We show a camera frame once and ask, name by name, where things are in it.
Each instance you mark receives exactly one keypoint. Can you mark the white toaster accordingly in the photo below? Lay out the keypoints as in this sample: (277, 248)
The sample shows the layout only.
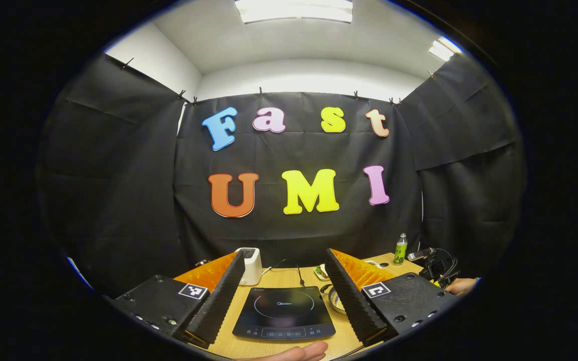
(254, 268)

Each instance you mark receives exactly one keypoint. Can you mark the white divided tray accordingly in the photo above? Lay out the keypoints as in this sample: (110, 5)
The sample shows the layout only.
(371, 262)

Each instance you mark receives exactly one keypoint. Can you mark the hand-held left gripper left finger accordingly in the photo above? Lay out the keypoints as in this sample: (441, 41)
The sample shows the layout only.
(221, 301)

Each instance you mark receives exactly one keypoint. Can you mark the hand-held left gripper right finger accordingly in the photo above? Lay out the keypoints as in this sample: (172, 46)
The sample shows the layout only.
(351, 301)

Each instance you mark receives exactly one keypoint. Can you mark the green label drink bottle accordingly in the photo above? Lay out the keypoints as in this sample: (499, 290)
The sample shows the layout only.
(400, 253)

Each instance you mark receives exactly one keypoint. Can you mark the white plate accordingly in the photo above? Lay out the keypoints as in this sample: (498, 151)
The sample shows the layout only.
(319, 277)

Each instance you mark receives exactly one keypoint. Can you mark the black induction cooktop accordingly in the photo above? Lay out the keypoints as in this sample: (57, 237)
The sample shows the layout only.
(284, 326)

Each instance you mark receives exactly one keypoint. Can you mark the sandwich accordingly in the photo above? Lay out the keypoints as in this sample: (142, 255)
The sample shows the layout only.
(322, 271)

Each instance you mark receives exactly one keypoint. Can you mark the ceiling light panel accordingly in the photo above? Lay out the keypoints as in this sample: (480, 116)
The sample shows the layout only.
(443, 49)
(294, 10)

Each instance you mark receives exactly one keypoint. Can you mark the stainless steel pot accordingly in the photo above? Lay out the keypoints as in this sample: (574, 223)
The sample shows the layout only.
(338, 302)

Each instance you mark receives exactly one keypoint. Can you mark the black backdrop cloth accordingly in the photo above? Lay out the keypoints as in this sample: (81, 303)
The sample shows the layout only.
(279, 150)

